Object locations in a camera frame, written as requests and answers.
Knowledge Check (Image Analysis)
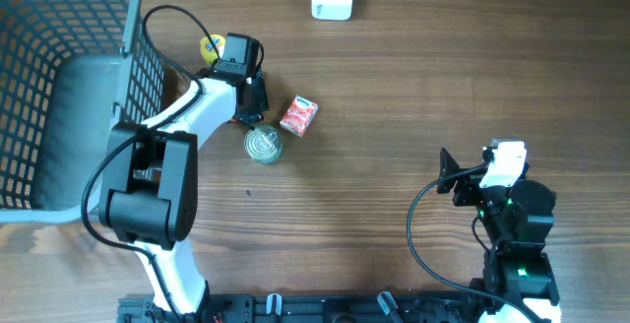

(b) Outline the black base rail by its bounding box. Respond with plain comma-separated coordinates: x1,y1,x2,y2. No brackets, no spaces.
116,291,483,323

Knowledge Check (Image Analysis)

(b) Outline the red juice carton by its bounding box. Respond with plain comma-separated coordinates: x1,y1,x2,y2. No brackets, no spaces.
280,96,319,137

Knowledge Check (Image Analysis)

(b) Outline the silver tin can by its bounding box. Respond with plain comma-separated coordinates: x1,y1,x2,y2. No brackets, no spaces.
244,125,284,163

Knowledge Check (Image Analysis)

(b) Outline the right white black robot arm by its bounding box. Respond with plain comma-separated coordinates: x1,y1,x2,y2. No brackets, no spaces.
437,140,561,322

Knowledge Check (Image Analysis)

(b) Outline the grey plastic mesh basket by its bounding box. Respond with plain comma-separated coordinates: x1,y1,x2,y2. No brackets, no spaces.
1,0,164,224

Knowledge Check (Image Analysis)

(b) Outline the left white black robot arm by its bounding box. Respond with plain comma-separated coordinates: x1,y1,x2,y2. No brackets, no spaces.
92,32,269,322

